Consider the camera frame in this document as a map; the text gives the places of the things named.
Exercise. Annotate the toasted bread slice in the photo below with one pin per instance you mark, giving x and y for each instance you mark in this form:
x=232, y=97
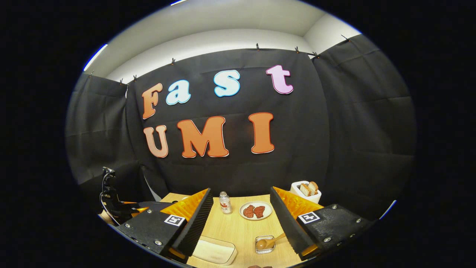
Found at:
x=305, y=190
x=314, y=187

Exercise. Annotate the wooden spoon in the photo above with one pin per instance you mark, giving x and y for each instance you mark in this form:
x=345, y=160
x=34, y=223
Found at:
x=273, y=241

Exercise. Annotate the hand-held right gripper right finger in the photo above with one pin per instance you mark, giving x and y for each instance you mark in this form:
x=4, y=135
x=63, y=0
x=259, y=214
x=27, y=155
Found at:
x=288, y=223

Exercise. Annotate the small clear bottle red label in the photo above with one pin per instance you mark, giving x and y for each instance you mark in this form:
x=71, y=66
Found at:
x=225, y=204

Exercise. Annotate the black backdrop cloth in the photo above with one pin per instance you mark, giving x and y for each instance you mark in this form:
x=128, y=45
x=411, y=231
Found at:
x=353, y=130

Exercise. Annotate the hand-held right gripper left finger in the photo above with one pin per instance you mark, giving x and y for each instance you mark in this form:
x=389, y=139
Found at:
x=199, y=223

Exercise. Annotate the ceiling light panel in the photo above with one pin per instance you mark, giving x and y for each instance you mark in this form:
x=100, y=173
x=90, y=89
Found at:
x=179, y=2

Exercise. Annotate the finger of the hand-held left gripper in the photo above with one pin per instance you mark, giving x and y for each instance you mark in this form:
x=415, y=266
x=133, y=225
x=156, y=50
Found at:
x=141, y=211

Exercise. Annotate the white round plate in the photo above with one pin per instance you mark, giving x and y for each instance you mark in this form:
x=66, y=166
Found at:
x=268, y=208

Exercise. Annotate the red meat piece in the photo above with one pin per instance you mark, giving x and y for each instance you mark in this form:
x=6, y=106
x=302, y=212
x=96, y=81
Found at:
x=248, y=211
x=259, y=211

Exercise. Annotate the white toaster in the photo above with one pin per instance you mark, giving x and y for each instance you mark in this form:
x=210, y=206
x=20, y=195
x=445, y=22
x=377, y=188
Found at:
x=316, y=197

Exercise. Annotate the white rice box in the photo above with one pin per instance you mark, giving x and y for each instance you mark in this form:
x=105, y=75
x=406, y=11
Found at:
x=214, y=251

